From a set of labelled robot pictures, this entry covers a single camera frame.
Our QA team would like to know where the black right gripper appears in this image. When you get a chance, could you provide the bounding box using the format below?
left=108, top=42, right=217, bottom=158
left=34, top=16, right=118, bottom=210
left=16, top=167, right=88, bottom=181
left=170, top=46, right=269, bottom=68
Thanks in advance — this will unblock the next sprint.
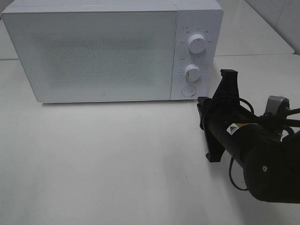
left=198, top=69, right=255, bottom=163

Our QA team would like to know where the round door release button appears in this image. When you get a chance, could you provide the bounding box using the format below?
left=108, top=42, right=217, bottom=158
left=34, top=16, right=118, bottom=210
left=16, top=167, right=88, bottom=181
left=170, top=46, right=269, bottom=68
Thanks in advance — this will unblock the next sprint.
left=182, top=86, right=196, bottom=97

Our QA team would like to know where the white timer knob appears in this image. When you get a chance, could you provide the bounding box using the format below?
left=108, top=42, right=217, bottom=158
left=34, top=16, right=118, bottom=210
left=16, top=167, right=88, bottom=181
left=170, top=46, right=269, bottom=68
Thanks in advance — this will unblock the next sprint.
left=184, top=64, right=201, bottom=82

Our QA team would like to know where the white microwave door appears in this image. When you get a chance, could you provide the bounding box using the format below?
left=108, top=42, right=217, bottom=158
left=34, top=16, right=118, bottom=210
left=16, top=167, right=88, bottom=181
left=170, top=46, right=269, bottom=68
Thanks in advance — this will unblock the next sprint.
left=3, top=11, right=177, bottom=103

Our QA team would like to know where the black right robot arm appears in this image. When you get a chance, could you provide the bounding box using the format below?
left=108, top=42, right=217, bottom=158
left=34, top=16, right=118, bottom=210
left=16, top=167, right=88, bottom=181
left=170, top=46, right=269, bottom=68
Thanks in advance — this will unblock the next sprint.
left=197, top=69, right=300, bottom=203

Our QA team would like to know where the upper white power knob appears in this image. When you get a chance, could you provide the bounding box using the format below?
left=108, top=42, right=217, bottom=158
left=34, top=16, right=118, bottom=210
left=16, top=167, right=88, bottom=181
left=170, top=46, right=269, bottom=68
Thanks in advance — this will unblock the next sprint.
left=187, top=33, right=207, bottom=54

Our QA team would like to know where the white microwave oven body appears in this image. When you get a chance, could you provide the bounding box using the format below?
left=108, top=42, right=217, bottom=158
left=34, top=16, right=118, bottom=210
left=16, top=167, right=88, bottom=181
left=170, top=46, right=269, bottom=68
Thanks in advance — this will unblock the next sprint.
left=1, top=0, right=224, bottom=103

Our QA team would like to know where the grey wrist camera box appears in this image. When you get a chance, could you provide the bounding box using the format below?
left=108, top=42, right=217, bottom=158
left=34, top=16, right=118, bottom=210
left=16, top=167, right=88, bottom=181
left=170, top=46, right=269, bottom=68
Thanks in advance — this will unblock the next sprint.
left=264, top=96, right=290, bottom=116

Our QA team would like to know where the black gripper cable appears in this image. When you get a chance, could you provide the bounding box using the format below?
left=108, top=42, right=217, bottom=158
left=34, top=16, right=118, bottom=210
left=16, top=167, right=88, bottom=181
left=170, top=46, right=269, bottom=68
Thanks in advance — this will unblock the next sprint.
left=228, top=98, right=300, bottom=192

